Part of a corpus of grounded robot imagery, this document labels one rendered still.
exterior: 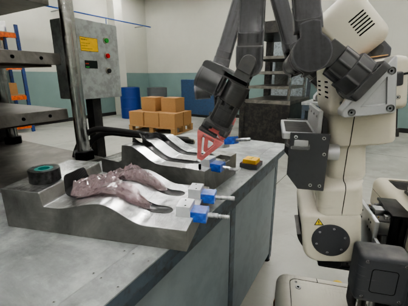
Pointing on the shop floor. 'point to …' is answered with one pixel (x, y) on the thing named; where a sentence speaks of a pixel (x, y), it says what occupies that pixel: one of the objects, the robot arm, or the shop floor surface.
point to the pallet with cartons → (161, 115)
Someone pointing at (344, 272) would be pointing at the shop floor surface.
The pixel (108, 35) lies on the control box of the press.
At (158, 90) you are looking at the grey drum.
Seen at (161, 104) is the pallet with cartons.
